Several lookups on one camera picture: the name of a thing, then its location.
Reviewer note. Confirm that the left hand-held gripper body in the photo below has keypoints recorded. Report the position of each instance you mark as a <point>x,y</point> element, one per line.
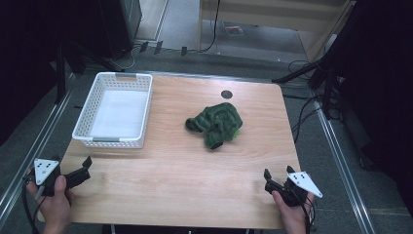
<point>44,170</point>

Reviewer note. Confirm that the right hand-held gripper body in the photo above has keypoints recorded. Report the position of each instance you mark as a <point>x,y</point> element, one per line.
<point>293,191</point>

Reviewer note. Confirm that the person's right hand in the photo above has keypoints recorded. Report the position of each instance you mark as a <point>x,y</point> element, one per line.
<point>292,214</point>

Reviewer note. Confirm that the person's left hand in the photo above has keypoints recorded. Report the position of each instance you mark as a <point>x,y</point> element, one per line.
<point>56,208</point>

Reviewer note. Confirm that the white perforated plastic basket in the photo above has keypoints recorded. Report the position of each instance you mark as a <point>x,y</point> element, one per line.
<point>117,113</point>

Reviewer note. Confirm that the crumpled green cloth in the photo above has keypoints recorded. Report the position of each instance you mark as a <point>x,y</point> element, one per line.
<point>216,122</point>

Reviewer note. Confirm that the black round table grommet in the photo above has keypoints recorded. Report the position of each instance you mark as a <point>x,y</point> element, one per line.
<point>226,94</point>

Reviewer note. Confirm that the black metal stand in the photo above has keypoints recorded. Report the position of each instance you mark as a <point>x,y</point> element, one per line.
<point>324,71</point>

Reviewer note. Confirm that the black cabinet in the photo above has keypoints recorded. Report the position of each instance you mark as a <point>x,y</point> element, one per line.
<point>120,26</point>

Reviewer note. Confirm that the red printed booklet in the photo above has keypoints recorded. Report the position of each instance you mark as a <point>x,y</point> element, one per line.
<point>233,30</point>

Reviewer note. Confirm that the light wooden furniture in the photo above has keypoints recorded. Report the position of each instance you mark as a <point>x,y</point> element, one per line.
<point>276,13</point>

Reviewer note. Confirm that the metal floor rail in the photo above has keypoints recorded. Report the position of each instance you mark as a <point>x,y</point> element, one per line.
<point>35,146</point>
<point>341,162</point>

